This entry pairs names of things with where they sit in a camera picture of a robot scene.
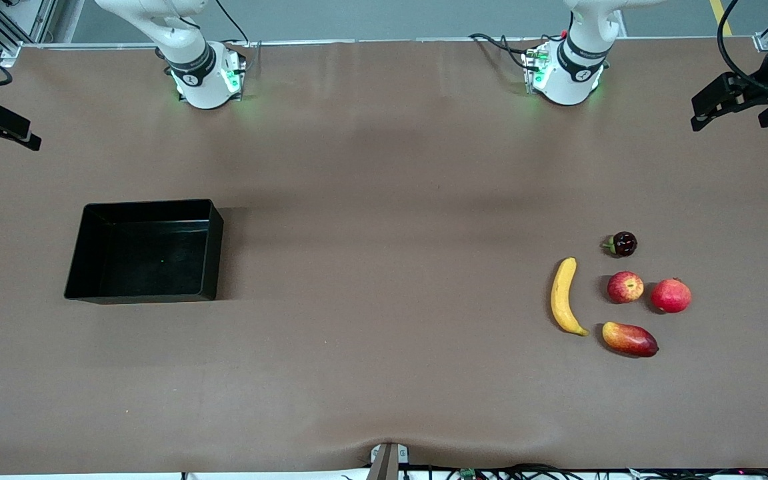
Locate black base power cable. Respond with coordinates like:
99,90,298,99
469,32,533,71
213,0,252,49

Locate red yellow mango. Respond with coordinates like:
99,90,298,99
601,322,659,359

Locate brown table mat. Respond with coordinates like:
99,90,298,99
0,39,768,475

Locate black plastic box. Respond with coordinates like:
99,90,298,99
64,199,225,305

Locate red pomegranate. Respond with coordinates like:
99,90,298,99
650,277,693,315

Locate grey metal clamp bracket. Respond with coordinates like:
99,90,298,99
367,442,411,480

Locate dark purple mangosteen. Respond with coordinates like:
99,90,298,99
601,231,639,258

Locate yellow banana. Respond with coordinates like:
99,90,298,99
550,257,590,337

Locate red yellow apple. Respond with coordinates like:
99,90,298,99
607,271,645,305

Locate black cable bundle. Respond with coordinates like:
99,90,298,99
404,463,768,480

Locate yellow floor tape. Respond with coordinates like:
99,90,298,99
709,0,733,38

